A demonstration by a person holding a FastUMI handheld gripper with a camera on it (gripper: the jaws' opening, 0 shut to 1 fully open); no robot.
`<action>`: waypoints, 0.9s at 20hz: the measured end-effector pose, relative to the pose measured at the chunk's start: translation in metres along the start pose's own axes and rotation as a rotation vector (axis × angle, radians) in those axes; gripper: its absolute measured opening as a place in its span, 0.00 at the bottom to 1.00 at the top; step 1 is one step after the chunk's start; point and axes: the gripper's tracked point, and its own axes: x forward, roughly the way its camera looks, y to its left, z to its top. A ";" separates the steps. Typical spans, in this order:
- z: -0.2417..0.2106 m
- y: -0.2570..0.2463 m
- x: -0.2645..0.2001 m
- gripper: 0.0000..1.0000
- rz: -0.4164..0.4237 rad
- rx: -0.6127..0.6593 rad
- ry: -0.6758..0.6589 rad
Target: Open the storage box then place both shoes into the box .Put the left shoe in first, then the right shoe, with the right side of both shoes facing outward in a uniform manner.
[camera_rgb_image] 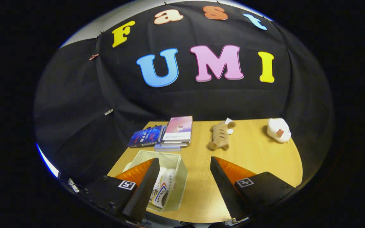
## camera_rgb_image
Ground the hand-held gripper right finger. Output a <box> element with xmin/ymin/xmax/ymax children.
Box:
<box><xmin>210</xmin><ymin>156</ymin><xmax>295</xmax><ymax>221</ymax></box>

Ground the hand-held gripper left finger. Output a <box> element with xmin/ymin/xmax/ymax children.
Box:
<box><xmin>83</xmin><ymin>158</ymin><xmax>161</xmax><ymax>224</ymax></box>

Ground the white canvas shoe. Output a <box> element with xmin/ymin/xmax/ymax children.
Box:
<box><xmin>151</xmin><ymin>168</ymin><xmax>177</xmax><ymax>209</ymax></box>
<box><xmin>150</xmin><ymin>166</ymin><xmax>168</xmax><ymax>200</ymax></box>

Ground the green fabric storage box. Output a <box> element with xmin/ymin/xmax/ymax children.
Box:
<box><xmin>123</xmin><ymin>150</ymin><xmax>189</xmax><ymax>213</ymax></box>

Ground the pale blue book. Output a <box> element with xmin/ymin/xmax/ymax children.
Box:
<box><xmin>154</xmin><ymin>144</ymin><xmax>182</xmax><ymax>152</ymax></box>

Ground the dark blue book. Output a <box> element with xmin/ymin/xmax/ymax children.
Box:
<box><xmin>127</xmin><ymin>125</ymin><xmax>167</xmax><ymax>149</ymax></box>

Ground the brown plush toy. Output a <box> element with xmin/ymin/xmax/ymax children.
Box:
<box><xmin>207</xmin><ymin>118</ymin><xmax>236</xmax><ymax>151</ymax></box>

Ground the pink cover book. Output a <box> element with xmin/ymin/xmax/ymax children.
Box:
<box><xmin>163</xmin><ymin>116</ymin><xmax>193</xmax><ymax>142</ymax></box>

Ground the white plush toy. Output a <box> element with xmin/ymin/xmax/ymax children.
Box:
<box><xmin>267</xmin><ymin>118</ymin><xmax>292</xmax><ymax>143</ymax></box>

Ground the black backdrop cloth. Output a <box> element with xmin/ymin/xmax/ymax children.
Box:
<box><xmin>34</xmin><ymin>0</ymin><xmax>335</xmax><ymax>187</ymax></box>

